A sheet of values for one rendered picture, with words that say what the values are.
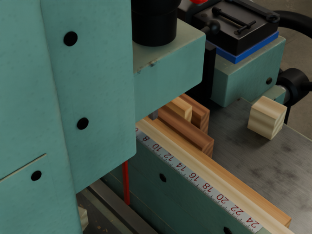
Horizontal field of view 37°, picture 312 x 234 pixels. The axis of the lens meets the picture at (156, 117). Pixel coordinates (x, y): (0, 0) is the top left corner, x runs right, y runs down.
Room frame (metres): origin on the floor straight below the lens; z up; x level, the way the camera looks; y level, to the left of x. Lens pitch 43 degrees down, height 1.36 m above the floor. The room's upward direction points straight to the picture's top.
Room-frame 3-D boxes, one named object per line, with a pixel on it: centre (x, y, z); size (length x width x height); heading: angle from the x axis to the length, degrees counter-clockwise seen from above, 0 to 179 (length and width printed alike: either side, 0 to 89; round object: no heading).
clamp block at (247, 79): (0.60, -0.10, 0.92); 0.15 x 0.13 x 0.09; 43
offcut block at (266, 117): (0.47, -0.15, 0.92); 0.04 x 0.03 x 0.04; 50
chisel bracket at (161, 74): (0.42, 0.02, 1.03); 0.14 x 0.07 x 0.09; 133
